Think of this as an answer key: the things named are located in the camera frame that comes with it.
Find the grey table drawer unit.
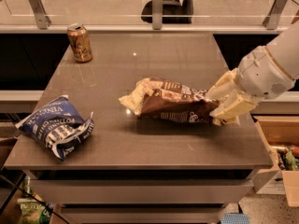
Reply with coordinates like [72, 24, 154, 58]
[31, 179, 253, 224]

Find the middle metal railing post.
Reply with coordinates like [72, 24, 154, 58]
[152, 0, 163, 30]

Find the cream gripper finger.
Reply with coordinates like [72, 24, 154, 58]
[206, 68, 239, 101]
[209, 91, 262, 126]

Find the left metal railing post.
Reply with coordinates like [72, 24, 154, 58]
[28, 0, 51, 30]

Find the green snack bag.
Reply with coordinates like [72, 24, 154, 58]
[17, 198, 54, 224]

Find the blue chip bag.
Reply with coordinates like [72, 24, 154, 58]
[16, 95, 94, 161]

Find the black office chair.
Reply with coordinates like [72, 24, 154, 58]
[140, 0, 198, 24]

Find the black cable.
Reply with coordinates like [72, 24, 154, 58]
[0, 174, 71, 224]

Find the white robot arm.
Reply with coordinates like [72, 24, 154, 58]
[206, 21, 299, 125]

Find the cardboard box with items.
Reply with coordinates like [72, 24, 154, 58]
[253, 116, 299, 207]

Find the blue perforated basket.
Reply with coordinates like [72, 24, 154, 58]
[221, 214, 250, 224]

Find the metal railing post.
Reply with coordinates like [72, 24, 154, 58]
[28, 0, 51, 30]
[263, 0, 288, 30]
[152, 0, 163, 30]

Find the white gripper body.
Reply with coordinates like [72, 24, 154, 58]
[237, 45, 295, 99]

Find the right metal railing post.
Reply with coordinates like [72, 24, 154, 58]
[263, 0, 288, 30]

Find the brown chip bag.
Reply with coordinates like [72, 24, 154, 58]
[119, 77, 219, 123]

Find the gold soda can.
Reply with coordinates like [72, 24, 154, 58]
[67, 23, 93, 63]

